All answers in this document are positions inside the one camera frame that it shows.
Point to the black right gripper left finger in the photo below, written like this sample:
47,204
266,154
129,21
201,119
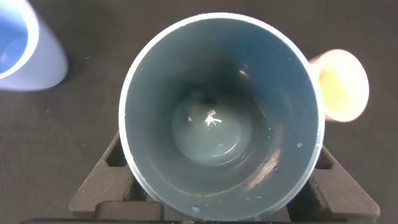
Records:
102,189

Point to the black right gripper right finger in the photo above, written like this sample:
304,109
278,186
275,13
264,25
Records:
342,196

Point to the beige plastic cup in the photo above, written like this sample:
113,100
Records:
345,87

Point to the light blue plastic cup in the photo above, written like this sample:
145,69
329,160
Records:
46,68

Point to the teal plastic cup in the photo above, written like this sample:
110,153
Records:
217,140

